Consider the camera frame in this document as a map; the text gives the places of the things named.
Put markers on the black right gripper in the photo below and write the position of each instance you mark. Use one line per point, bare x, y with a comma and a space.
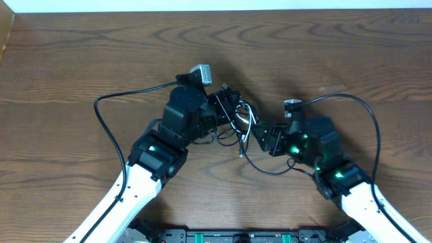
270, 138

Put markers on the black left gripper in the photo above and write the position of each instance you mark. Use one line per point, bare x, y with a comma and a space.
226, 104

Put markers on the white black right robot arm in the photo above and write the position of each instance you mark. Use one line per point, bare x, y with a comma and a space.
314, 142

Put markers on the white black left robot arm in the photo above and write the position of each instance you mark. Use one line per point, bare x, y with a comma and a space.
156, 157

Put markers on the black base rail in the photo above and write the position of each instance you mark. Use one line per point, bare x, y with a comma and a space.
226, 236

